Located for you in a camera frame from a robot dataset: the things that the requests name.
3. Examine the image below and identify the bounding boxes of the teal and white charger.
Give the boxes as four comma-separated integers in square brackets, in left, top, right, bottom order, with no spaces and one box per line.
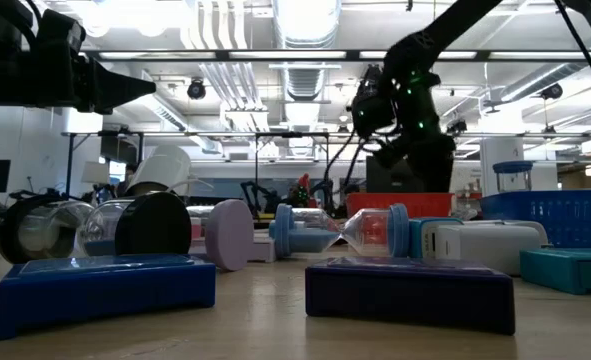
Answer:
[408,216,464,260]

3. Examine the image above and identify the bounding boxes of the lilac hourglass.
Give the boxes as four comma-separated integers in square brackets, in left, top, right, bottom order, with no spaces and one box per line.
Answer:
[187,198,255,273]

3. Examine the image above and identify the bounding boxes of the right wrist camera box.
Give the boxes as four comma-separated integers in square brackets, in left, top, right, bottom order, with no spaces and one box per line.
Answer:
[350,64,397,139]

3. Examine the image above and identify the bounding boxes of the red plastic basket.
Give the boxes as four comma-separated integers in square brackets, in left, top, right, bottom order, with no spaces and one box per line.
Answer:
[345,192,455,220]

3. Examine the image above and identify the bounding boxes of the teal box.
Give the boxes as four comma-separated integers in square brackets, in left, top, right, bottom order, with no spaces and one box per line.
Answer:
[518,248,591,296]

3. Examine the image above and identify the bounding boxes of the black monitor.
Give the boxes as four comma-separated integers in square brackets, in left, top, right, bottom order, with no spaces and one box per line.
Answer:
[365,155,412,194]

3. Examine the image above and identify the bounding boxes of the red ornament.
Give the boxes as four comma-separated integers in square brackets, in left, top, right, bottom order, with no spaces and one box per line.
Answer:
[288,172,317,209]

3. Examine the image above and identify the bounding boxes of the small white box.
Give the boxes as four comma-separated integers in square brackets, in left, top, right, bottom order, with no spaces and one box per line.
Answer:
[247,234,277,264]

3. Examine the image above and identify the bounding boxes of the blue hourglass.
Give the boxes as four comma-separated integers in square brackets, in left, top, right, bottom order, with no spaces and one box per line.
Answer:
[268,202,411,260]
[492,159,535,194]

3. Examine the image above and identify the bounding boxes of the white lampshade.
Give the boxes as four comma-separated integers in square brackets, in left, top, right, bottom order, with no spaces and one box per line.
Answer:
[80,160,111,185]

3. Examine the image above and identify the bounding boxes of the person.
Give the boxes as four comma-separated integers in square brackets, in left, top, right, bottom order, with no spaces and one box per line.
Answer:
[117,163,136,197]

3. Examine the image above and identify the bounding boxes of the blue box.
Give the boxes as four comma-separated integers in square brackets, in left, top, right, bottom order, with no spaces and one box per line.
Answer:
[0,253,217,342]

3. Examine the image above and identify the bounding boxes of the black overhead beam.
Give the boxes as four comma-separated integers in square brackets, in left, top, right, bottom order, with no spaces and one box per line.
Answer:
[82,48,591,63]

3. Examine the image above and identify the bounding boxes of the dark purple box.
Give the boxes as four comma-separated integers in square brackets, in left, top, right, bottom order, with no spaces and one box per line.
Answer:
[303,256,517,336]

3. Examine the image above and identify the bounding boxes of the blue plastic basket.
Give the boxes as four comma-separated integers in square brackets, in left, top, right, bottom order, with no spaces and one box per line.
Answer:
[478,189,591,251]

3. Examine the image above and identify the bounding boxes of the black hourglass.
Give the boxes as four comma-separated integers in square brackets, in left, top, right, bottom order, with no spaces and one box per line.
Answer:
[0,191,194,266]

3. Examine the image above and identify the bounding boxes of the black background frame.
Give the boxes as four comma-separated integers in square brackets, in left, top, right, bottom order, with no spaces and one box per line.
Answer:
[60,128,591,221]

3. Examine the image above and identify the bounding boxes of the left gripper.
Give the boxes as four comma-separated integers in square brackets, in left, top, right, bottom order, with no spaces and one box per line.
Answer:
[24,9,157,114]

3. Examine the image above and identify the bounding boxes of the white rounded box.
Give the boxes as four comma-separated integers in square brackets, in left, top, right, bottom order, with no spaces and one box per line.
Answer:
[433,223,542,277]

